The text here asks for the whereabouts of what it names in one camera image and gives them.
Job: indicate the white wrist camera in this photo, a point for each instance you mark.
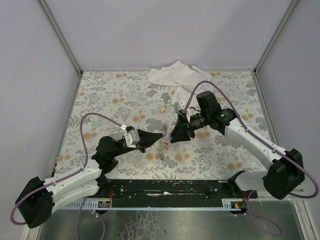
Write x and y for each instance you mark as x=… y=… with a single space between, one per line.
x=179 y=108
x=131 y=136

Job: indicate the grey left corner post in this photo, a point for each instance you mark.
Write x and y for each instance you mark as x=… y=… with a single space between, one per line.
x=59 y=35

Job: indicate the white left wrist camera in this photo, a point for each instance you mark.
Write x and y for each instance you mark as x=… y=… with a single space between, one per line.
x=131 y=136

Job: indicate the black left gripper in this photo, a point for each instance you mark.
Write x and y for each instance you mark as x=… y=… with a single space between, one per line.
x=140 y=148

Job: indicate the white slotted cable duct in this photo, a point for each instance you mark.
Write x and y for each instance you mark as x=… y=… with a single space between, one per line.
x=159 y=203

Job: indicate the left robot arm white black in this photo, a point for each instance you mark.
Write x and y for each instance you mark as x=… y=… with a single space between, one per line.
x=41 y=198

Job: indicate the grey aluminium corner post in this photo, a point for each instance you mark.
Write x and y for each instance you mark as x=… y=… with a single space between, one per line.
x=281 y=25

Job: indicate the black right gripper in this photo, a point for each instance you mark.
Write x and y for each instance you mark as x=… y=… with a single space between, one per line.
x=187 y=128

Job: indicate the green tagged key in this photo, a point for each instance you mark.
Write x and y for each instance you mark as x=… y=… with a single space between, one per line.
x=168 y=102

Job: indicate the white crumpled cloth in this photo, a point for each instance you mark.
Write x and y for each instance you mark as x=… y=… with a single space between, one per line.
x=181 y=76

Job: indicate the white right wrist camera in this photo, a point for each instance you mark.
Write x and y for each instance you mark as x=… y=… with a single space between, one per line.
x=179 y=108

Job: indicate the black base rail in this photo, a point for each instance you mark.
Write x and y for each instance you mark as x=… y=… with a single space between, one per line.
x=142 y=189

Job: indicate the white disc with keyrings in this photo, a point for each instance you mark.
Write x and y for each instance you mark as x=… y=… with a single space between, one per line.
x=165 y=139

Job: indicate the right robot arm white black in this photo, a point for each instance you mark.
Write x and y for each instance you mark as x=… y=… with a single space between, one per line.
x=282 y=172

